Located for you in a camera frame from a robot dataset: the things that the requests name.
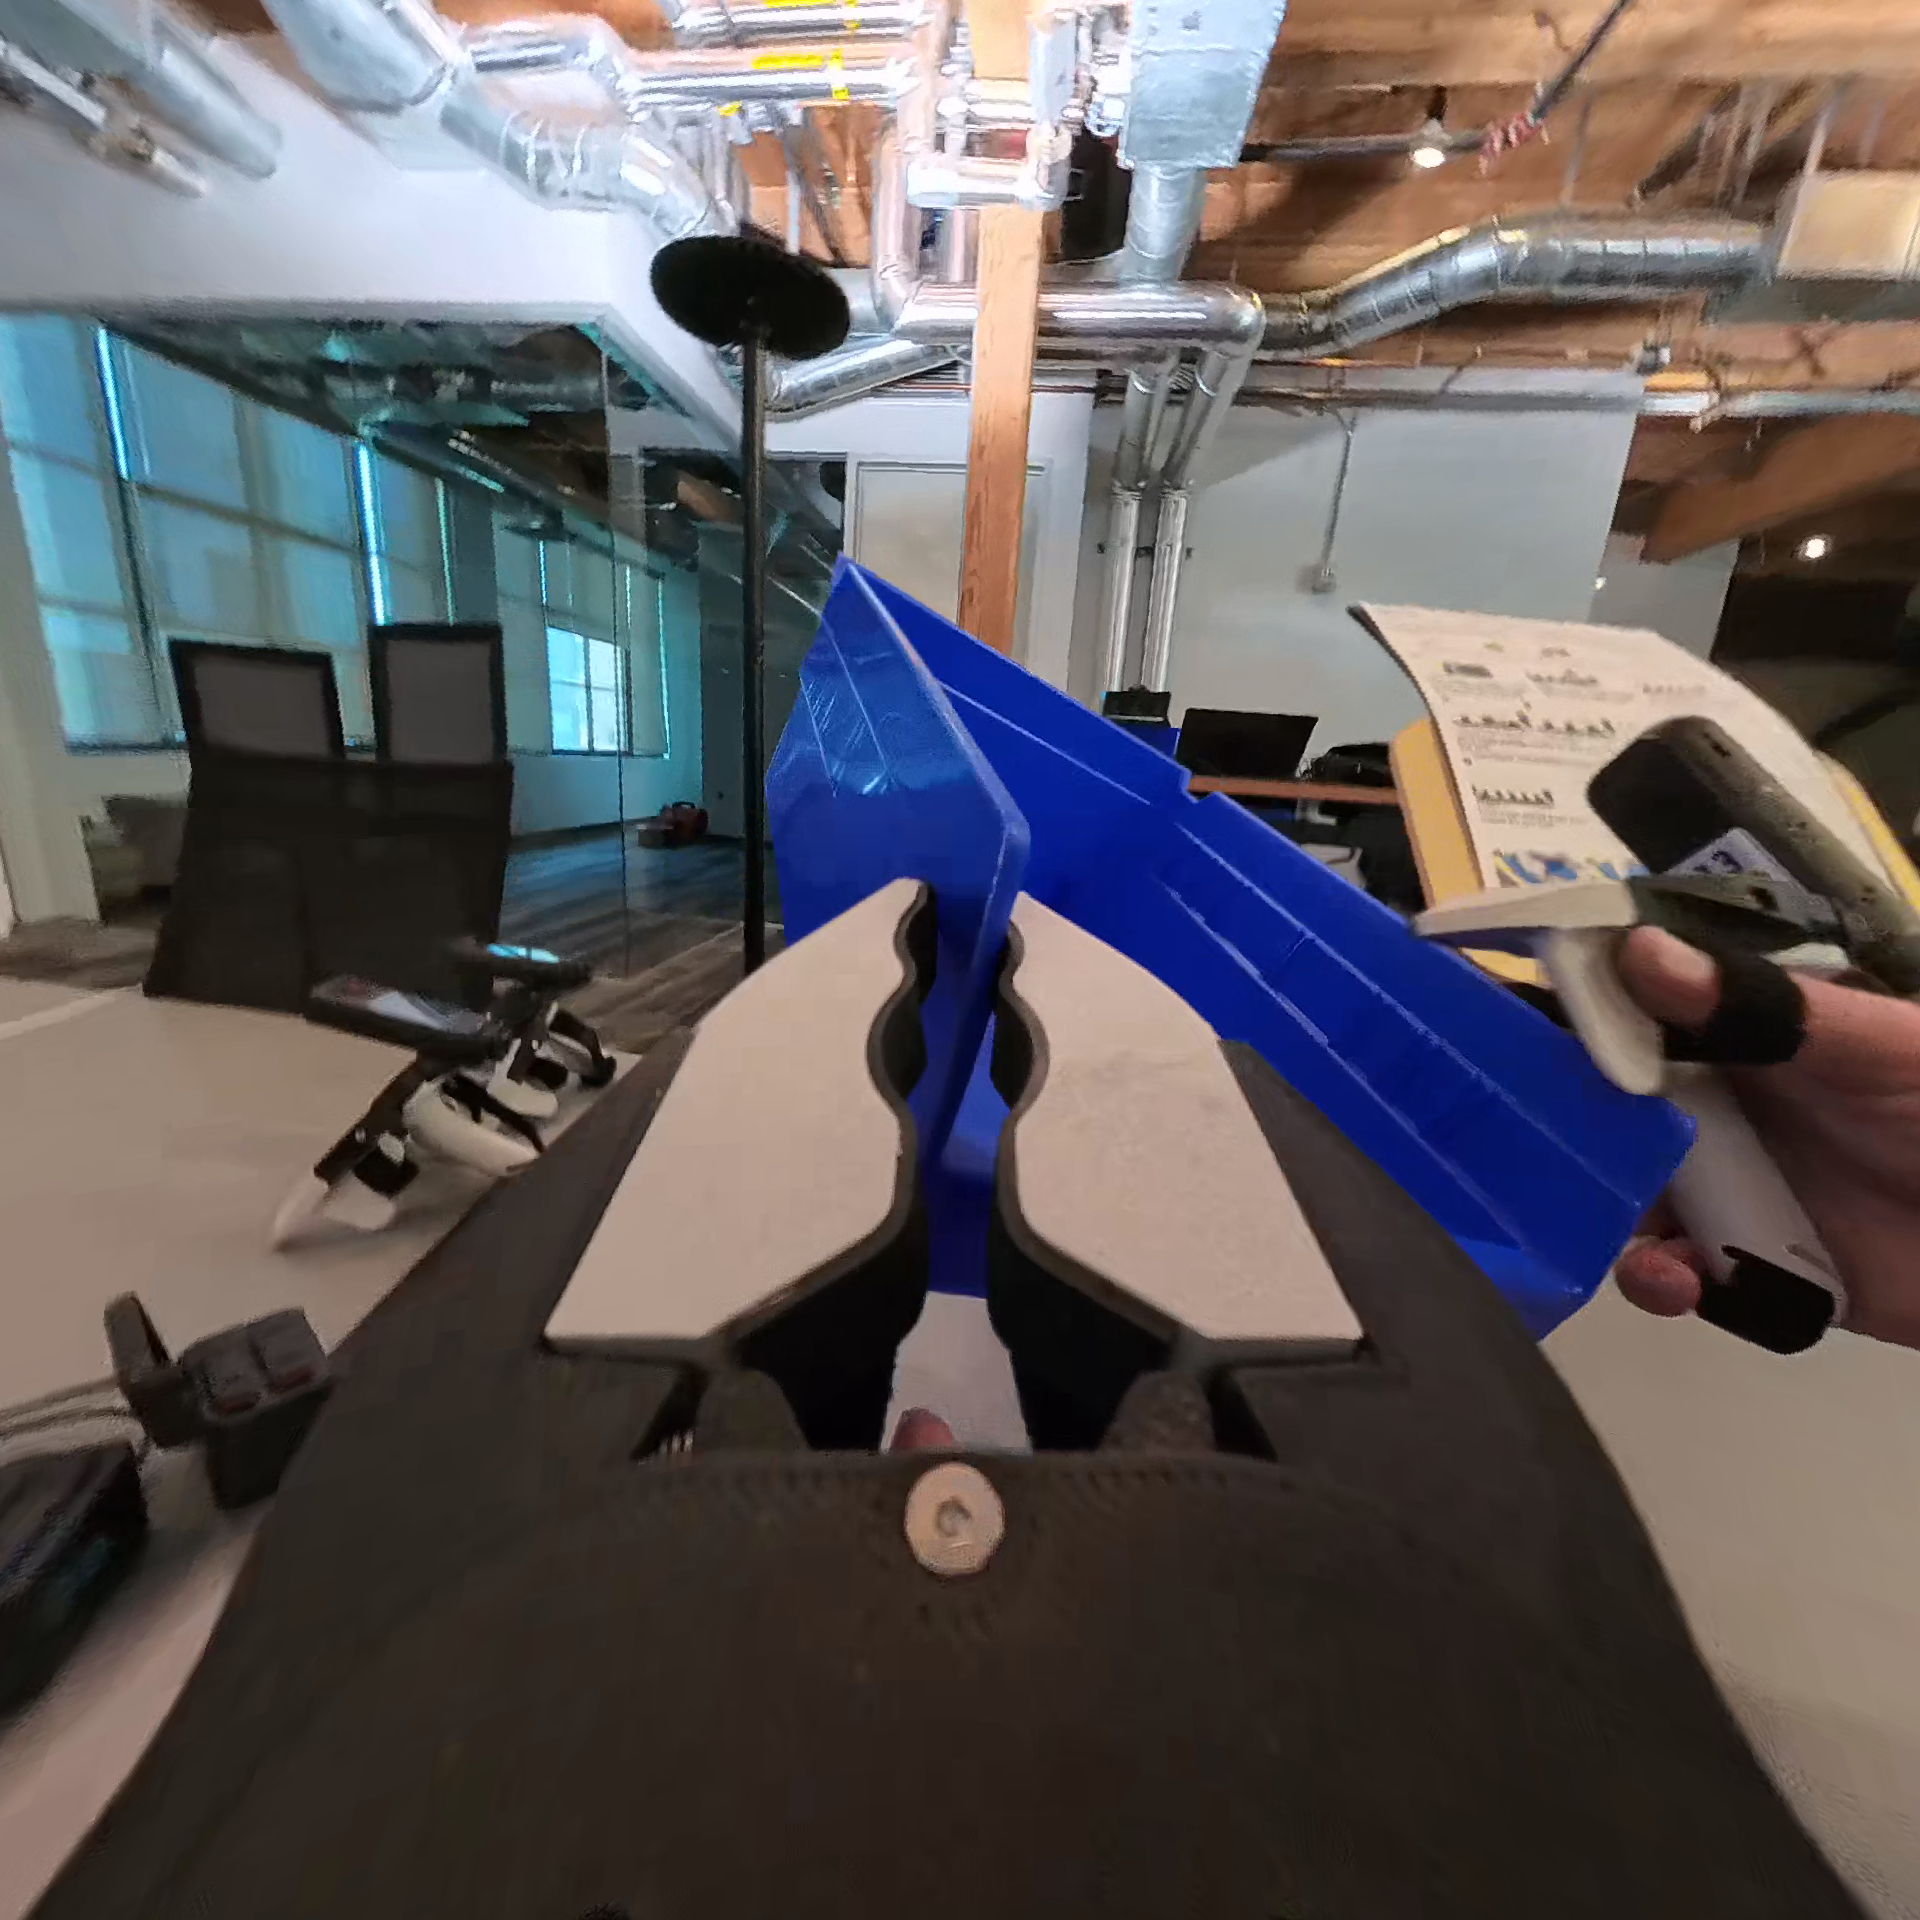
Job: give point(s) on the printed instruction sheet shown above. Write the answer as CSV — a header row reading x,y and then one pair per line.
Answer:
x,y
1559,708

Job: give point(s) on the black electronic box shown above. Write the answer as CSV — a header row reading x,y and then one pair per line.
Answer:
x,y
60,1559

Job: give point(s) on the blue plastic bin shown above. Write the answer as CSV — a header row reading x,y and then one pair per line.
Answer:
x,y
1276,962

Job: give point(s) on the black floor lamp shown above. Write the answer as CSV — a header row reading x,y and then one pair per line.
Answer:
x,y
748,292

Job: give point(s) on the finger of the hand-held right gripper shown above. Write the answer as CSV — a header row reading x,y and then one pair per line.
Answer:
x,y
1547,908

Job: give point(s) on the black white handheld device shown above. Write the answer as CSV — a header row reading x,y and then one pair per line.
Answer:
x,y
459,1126

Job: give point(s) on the person's right hand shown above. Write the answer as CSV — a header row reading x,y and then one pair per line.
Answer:
x,y
1859,1142

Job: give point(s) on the black monitor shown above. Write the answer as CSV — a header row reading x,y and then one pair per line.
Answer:
x,y
1244,743

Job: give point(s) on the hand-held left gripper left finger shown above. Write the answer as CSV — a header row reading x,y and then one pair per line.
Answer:
x,y
748,1170

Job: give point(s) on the silver ceiling ductwork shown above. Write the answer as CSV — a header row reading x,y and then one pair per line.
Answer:
x,y
1500,262

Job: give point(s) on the grey desk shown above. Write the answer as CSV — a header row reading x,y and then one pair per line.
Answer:
x,y
151,1111

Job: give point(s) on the wooden post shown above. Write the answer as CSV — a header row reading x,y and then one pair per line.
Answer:
x,y
1001,378

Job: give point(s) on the red bag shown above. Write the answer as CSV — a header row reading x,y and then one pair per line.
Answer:
x,y
684,825

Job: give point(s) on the person's left hand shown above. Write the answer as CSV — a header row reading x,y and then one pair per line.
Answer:
x,y
924,1434

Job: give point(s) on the white vertical pipe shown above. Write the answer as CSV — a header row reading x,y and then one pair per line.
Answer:
x,y
1120,586
1170,586

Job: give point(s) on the black mesh chair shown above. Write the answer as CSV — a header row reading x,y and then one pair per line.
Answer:
x,y
331,871
440,689
256,698

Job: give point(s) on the black battery charger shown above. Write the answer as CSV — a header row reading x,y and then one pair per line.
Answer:
x,y
241,1395

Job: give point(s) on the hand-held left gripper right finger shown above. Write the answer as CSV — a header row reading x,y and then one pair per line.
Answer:
x,y
1170,1187

